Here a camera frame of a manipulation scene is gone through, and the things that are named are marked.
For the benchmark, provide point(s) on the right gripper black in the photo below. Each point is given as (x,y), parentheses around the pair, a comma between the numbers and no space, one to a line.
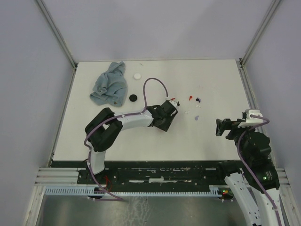
(227,124)

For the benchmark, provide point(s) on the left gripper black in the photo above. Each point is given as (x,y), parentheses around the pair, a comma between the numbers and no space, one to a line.
(165,127)

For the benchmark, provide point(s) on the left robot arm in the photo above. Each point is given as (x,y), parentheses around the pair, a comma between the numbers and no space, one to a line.
(103,130)

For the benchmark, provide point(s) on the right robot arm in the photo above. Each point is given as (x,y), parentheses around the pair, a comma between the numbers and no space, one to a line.
(255,185)

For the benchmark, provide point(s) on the black earbud charging case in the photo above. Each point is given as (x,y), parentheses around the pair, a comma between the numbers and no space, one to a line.
(133,97)

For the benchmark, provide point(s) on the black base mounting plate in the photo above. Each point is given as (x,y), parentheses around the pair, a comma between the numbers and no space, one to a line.
(155,176)

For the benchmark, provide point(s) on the blue crumpled cloth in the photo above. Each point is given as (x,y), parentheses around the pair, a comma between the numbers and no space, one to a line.
(111,86)

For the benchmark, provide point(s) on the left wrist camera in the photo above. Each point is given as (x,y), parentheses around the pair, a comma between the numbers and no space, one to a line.
(173,102)

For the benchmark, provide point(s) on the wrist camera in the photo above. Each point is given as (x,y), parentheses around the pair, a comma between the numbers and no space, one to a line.
(173,102)
(251,117)

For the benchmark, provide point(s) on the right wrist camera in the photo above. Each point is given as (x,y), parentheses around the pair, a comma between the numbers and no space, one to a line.
(251,117)

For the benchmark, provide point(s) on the aluminium frame rail right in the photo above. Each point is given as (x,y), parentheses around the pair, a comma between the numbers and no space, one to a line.
(269,96)

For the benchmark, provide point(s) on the aluminium frame rail left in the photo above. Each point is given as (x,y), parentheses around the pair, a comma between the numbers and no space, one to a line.
(54,29)

